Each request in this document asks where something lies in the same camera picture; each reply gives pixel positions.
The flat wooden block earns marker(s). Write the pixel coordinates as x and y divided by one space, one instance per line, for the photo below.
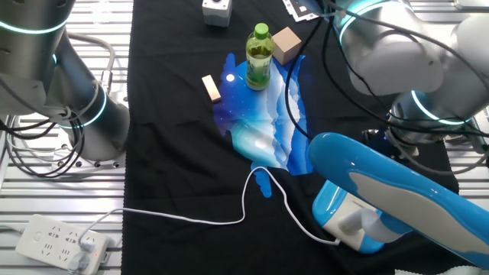
211 88

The black cloth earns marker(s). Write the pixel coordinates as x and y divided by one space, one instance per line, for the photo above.
172 153

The black white marker board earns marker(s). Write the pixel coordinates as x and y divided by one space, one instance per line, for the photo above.
302 9

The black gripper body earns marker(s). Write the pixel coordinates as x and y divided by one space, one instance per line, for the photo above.
372 139

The blue white desk lamp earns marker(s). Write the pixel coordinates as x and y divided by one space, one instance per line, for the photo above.
382 172

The white power strip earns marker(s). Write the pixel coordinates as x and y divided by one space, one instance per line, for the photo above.
42 237

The white box green button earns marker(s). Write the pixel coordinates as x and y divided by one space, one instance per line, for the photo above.
216 15

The grey power plug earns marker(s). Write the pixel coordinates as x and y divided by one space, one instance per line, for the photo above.
78 263

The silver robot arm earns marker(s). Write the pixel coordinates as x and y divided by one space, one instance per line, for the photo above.
95 126

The wooden cube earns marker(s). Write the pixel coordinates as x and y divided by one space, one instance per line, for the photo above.
286 44

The green tea bottle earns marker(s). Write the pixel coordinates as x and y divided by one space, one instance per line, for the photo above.
259 61

